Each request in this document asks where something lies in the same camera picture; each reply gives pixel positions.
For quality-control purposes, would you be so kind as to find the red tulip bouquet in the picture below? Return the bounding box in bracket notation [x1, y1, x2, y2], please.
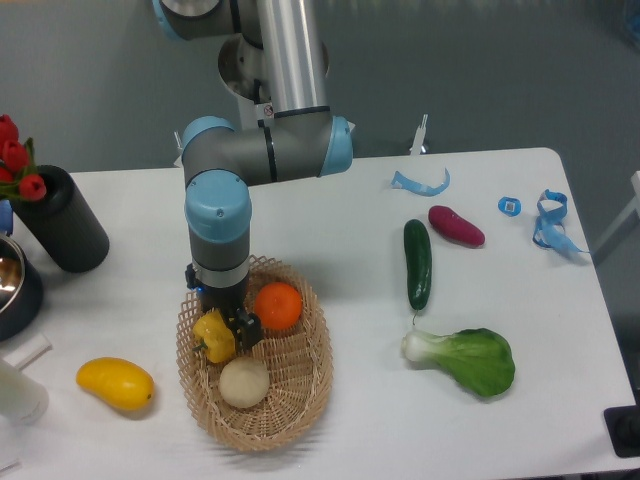
[1, 114, 47, 202]

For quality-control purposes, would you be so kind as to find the tangled blue ribbon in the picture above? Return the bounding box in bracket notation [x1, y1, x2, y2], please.
[532, 189, 588, 256]

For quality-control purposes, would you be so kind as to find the orange fruit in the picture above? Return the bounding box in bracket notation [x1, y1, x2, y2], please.
[254, 282, 303, 330]

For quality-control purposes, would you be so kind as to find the yellow bell pepper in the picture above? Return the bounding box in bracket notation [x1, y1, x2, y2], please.
[192, 310, 236, 364]

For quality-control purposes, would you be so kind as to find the white paper slip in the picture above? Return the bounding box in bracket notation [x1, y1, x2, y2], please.
[1, 334, 52, 370]

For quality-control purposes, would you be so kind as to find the purple sweet potato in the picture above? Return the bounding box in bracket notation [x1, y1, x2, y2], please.
[428, 205, 485, 248]

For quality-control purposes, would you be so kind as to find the dark metal bowl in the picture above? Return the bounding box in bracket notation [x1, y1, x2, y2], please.
[1, 234, 44, 341]

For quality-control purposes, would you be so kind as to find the curved blue tape strip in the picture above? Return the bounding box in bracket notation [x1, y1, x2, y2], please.
[390, 169, 451, 197]

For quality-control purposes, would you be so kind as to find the woven wicker basket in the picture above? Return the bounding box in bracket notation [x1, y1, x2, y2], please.
[177, 255, 333, 452]

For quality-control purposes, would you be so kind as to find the black device at edge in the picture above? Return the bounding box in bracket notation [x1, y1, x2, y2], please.
[604, 405, 639, 458]

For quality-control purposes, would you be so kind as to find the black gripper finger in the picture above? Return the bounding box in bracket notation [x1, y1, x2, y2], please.
[227, 308, 263, 349]

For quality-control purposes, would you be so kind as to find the yellow mango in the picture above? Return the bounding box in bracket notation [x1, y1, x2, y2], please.
[76, 357, 155, 411]

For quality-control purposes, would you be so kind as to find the beige round bun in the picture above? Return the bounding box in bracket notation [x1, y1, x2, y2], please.
[219, 357, 270, 409]

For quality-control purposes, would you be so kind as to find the white plastic cylinder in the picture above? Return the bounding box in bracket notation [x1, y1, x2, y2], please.
[1, 359, 49, 425]

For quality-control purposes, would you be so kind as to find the green cucumber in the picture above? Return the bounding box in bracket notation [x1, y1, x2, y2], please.
[403, 219, 433, 312]

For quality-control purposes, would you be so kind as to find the small blue tape roll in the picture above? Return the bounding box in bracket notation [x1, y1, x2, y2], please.
[497, 196, 522, 217]

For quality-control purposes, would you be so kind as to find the black cylindrical vase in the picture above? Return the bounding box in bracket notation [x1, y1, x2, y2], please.
[11, 165, 110, 273]

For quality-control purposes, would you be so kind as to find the green bok choy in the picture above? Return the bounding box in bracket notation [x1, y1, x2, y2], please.
[401, 328, 516, 398]

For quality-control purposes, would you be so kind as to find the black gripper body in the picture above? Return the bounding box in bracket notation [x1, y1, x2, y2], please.
[185, 263, 249, 322]

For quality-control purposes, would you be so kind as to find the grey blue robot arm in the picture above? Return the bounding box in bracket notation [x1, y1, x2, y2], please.
[153, 1, 353, 351]

